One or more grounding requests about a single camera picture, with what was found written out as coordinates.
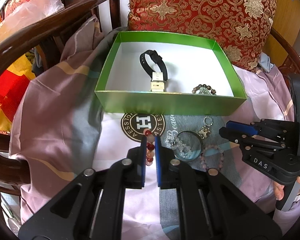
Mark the brown bead bracelet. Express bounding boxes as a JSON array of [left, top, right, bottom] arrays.
[[192, 83, 217, 95]]

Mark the right hand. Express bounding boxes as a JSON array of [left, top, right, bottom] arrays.
[[273, 177, 300, 200]]

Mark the red yellow bag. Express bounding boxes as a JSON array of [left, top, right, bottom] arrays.
[[0, 8, 37, 134]]

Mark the white clear bead bracelet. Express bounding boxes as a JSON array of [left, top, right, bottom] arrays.
[[164, 132, 192, 158]]

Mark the green cardboard box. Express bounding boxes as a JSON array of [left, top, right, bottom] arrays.
[[95, 31, 247, 116]]

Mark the black strap watch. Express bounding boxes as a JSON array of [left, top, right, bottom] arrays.
[[139, 50, 168, 82]]

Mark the purple plaid bed sheet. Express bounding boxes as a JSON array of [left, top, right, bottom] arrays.
[[10, 16, 300, 239]]

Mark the translucent plastic bag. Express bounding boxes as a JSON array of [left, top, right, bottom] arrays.
[[0, 0, 64, 43]]

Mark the silver metal bangle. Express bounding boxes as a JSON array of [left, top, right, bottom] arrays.
[[171, 131, 204, 162]]

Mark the gold flower charm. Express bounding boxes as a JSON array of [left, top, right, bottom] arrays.
[[198, 125, 211, 139]]

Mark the dark wooden armchair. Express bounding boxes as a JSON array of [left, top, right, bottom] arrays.
[[0, 0, 300, 198]]

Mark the white strap watch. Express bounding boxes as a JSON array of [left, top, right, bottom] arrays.
[[151, 72, 165, 92]]

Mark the red bead bracelet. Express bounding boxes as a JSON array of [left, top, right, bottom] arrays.
[[142, 128, 156, 167]]

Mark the purple bead bracelet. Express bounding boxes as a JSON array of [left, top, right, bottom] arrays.
[[200, 144, 225, 172]]

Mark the large red gold cushion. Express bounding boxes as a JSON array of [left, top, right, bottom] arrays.
[[128, 0, 277, 72]]

